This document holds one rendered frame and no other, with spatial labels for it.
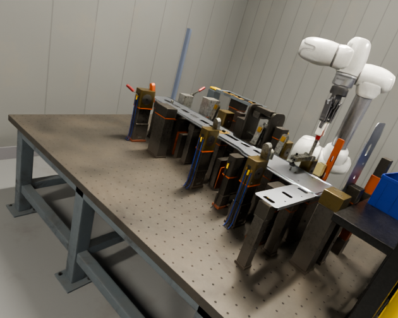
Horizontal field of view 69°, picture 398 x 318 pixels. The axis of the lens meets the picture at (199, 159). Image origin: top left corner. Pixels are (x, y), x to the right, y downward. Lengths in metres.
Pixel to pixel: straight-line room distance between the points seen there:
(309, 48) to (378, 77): 0.65
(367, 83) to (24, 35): 2.57
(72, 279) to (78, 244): 0.25
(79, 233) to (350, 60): 1.54
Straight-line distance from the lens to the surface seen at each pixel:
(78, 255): 1.77
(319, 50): 1.46
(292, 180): 1.31
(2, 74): 2.93
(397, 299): 0.80
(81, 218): 1.62
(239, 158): 1.37
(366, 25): 4.09
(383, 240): 1.09
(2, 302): 1.89
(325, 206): 1.19
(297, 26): 4.35
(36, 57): 2.98
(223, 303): 1.03
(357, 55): 1.46
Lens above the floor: 1.42
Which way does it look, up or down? 21 degrees down
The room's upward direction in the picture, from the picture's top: 16 degrees clockwise
